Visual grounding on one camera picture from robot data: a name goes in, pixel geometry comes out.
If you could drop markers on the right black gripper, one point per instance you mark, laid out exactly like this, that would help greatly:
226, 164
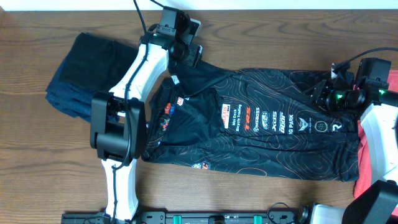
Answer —
318, 99

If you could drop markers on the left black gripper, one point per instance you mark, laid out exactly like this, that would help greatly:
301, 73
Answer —
196, 55

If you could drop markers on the black jersey with orange contour lines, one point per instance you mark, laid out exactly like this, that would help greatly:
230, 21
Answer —
257, 121

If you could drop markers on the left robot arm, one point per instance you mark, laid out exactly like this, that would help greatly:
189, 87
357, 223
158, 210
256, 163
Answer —
118, 120

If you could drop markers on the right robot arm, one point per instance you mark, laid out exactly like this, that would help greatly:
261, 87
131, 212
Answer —
377, 109

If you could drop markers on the folded dark navy clothes stack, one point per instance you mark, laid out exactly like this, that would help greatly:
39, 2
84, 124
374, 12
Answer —
93, 64

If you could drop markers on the red shirt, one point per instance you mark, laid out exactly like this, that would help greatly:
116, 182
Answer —
364, 161

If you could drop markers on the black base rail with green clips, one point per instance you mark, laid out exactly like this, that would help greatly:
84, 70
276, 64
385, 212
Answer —
199, 217

